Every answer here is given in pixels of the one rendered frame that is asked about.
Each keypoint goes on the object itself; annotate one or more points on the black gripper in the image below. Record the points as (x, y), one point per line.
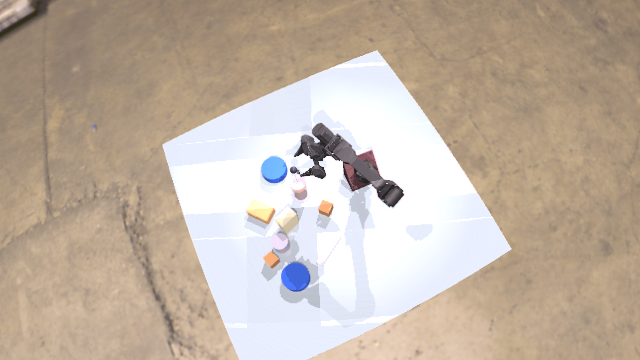
(316, 170)

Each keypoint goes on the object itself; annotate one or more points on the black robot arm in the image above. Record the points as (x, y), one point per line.
(365, 171)

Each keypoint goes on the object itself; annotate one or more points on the blue cylinder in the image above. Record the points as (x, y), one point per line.
(295, 277)
(274, 169)

